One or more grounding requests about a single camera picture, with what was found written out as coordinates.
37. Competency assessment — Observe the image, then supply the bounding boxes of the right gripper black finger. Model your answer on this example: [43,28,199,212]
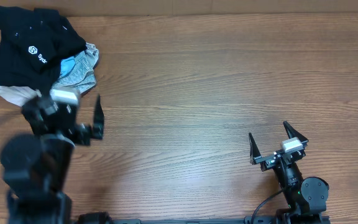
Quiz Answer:
[249,133,262,164]
[283,121,308,145]

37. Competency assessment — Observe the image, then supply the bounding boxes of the black t-shirt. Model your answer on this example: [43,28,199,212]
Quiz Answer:
[0,6,86,92]

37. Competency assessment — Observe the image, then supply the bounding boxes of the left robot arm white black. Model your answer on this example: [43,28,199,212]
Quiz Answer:
[0,96,104,224]

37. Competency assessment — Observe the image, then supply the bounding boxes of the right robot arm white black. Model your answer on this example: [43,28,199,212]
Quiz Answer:
[249,121,330,223]

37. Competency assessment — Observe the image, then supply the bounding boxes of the beige folded garment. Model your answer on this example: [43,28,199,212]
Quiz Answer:
[0,86,42,106]

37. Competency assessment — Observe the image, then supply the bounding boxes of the light blue garment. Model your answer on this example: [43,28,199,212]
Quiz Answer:
[60,56,75,78]

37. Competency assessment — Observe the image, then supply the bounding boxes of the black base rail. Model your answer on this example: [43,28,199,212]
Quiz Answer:
[76,211,331,224]

